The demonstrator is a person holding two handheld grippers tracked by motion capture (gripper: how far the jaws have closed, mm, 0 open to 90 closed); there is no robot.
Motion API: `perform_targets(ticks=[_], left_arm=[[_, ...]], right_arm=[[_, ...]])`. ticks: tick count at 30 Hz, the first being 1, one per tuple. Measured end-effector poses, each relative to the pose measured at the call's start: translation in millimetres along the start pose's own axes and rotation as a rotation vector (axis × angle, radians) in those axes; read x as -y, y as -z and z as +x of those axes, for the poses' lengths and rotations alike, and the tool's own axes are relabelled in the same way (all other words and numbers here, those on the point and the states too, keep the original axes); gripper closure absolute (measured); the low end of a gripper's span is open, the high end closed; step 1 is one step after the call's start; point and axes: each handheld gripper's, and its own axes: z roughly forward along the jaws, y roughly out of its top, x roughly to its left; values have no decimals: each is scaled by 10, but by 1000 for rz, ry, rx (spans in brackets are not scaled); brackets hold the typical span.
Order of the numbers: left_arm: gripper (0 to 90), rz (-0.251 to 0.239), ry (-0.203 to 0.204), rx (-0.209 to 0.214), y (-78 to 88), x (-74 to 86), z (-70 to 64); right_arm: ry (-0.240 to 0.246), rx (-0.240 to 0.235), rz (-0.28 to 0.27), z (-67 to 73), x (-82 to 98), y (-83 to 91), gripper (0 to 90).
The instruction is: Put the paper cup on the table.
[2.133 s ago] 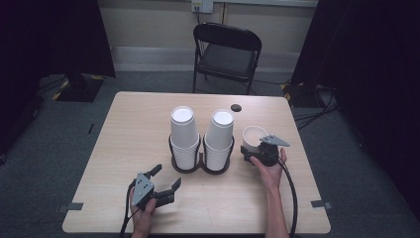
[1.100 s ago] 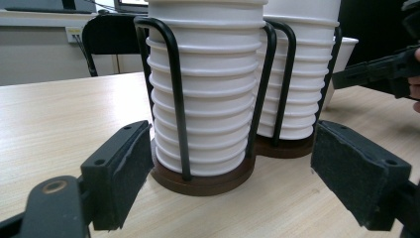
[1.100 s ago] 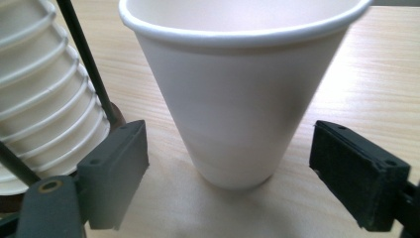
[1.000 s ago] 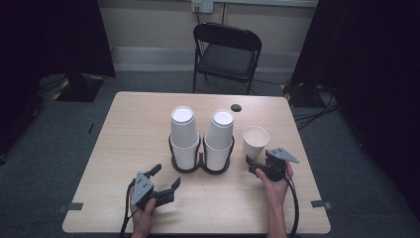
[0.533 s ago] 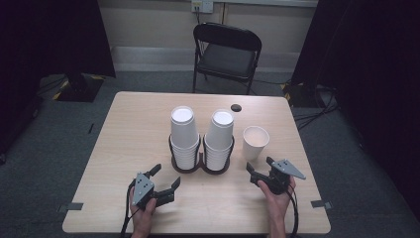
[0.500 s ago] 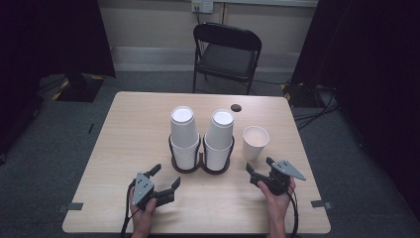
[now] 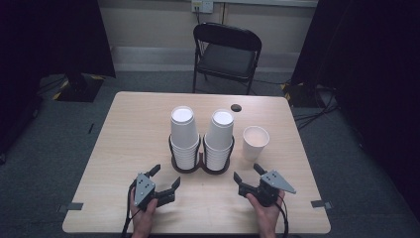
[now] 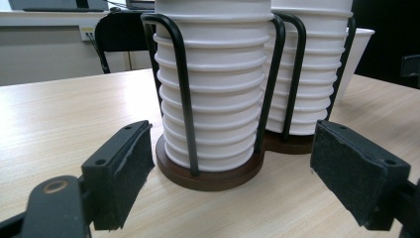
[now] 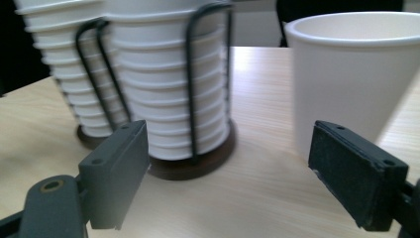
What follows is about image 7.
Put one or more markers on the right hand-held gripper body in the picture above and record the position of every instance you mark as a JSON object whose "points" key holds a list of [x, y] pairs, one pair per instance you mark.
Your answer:
{"points": [[272, 185]]}

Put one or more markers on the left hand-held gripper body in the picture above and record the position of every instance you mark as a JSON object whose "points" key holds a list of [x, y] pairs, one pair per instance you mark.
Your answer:
{"points": [[144, 191]]}

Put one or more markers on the white disposable cup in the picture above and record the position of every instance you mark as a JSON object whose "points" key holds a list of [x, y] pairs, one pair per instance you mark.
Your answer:
{"points": [[255, 145]]}

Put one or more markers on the black double cup holder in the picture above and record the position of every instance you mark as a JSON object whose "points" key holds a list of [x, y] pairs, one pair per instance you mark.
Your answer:
{"points": [[200, 165]]}

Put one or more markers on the stack of white paper cups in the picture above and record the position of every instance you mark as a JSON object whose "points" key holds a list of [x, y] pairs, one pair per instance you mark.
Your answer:
{"points": [[219, 134], [183, 132]]}

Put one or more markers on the person's left hand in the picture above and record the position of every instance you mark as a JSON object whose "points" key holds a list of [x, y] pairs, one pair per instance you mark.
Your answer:
{"points": [[143, 221]]}

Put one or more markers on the person's right hand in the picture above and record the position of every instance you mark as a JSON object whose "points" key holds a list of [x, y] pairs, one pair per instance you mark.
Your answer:
{"points": [[266, 219]]}

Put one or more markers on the grey tape strip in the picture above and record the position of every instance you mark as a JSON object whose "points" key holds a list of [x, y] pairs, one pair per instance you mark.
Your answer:
{"points": [[71, 207], [322, 204]]}

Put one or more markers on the black table grommet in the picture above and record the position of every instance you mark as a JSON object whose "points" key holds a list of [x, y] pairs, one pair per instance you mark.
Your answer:
{"points": [[236, 107]]}

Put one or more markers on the black stand base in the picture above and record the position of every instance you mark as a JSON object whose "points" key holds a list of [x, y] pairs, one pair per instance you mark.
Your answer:
{"points": [[79, 87], [303, 94]]}

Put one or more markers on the black folding chair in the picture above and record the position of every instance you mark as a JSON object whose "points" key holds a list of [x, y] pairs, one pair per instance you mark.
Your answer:
{"points": [[228, 59]]}

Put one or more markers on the dark curtain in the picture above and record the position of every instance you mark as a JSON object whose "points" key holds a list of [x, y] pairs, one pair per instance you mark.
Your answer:
{"points": [[373, 66], [49, 36]]}

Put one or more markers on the white wall socket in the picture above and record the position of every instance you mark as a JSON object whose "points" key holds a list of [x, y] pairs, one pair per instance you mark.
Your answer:
{"points": [[202, 6]]}

